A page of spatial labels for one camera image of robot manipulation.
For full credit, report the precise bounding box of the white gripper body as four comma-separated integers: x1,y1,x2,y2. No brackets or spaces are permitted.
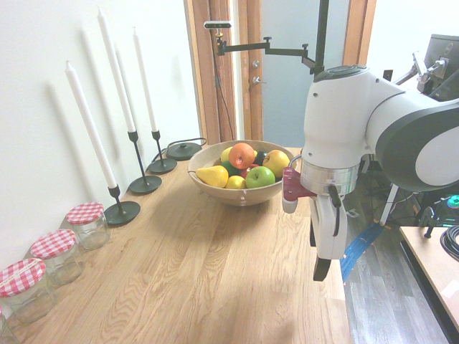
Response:
309,194,349,261

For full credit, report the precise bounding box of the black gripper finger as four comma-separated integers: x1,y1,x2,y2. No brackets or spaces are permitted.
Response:
312,257,333,282

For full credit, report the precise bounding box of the orange fruit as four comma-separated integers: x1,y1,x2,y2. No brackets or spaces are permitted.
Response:
228,142,257,170

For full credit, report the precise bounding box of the blue floor tape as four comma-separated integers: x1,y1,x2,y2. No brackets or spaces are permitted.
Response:
339,221,383,285

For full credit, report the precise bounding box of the white stand leg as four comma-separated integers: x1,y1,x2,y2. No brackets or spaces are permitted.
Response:
379,183,400,229

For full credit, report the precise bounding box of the yellow apple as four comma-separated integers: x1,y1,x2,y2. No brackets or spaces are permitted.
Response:
262,149,291,178

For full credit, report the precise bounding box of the green apple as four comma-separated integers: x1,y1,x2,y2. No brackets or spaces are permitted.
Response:
245,166,277,190

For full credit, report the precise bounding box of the black desk clamp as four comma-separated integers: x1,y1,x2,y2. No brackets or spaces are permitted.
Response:
419,205,443,239

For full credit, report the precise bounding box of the wooden fruit bowl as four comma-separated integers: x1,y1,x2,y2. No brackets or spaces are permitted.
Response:
188,140,296,208

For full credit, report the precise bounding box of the red fruit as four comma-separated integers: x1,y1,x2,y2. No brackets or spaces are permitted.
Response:
239,163,260,180

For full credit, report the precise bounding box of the wooden side desk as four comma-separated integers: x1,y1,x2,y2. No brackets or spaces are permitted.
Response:
398,225,459,342

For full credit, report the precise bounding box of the green lime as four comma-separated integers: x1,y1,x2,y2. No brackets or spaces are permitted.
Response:
221,159,242,178

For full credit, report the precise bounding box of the yellow pear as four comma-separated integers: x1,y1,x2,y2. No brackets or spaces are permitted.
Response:
195,165,230,188

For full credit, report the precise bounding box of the frosted glass door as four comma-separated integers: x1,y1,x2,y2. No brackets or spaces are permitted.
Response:
247,0,351,148

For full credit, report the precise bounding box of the black candle holder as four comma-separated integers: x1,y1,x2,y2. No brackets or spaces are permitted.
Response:
103,183,142,226
127,130,163,196
147,129,179,176

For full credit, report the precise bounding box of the black vertical pole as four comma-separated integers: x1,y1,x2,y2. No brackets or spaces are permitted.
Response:
313,0,331,73

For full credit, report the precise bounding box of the black computer monitor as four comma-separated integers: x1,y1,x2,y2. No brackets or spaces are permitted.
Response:
423,33,459,103

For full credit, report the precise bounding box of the glass jar red checked lid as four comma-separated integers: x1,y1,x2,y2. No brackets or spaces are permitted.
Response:
29,229,87,287
65,201,110,251
0,257,57,324
0,304,19,344

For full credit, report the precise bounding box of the short white taper candle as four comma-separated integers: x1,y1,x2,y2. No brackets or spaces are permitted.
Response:
132,27,158,133

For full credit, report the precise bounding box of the medium white taper candle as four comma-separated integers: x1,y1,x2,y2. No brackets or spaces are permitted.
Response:
64,60,118,189

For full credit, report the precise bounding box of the tallest white taper candle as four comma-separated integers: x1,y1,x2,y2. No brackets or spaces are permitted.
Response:
97,6,137,133

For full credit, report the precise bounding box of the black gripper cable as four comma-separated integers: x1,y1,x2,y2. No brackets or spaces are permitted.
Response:
327,183,342,238

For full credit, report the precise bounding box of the red mounted wrist camera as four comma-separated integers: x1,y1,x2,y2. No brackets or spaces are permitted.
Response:
281,167,318,214

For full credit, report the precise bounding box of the black coiled cable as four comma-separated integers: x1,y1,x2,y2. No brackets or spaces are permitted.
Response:
440,224,459,263

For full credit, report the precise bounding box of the black camera cable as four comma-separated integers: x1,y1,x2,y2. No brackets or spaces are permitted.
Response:
213,53,240,142

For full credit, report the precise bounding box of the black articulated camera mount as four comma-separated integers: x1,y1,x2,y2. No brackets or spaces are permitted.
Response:
214,29,324,77

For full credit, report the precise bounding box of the exterior stereo camera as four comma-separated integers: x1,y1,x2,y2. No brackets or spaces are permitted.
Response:
203,20,233,31

